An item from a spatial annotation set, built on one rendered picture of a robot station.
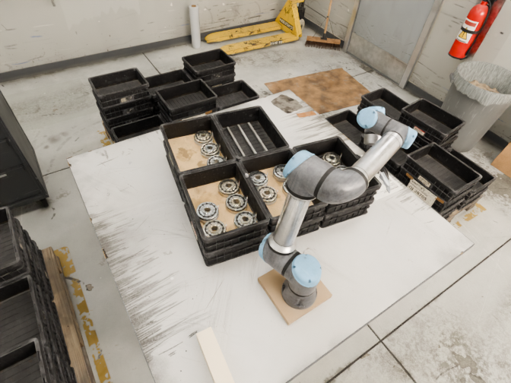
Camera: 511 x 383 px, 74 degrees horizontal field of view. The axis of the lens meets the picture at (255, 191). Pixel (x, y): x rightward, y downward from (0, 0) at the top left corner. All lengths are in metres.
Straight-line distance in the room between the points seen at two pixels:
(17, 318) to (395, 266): 1.84
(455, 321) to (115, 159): 2.34
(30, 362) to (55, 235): 1.16
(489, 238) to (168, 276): 2.48
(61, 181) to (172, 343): 2.01
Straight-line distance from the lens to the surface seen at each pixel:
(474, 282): 2.88
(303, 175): 1.08
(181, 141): 1.96
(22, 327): 2.07
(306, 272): 1.31
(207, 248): 1.46
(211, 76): 3.15
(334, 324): 1.53
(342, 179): 1.06
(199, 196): 1.66
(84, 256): 2.62
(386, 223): 1.90
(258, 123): 2.09
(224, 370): 1.36
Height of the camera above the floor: 2.09
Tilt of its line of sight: 48 degrees down
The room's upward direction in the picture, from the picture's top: 5 degrees clockwise
